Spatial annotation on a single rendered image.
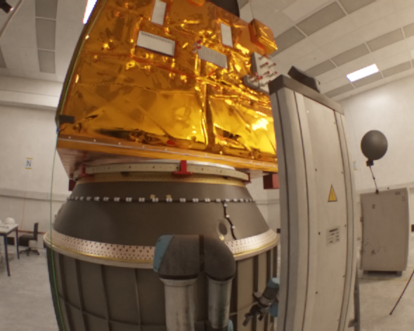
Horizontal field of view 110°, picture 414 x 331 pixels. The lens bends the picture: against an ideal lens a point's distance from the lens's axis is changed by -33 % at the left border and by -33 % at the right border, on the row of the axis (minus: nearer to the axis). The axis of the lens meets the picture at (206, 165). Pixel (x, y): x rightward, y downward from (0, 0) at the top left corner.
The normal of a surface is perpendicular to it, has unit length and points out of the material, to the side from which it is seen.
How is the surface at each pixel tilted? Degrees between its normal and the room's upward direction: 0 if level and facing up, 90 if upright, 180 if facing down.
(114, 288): 90
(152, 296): 90
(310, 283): 90
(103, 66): 83
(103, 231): 62
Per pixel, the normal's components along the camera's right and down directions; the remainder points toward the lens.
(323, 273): 0.45, -0.18
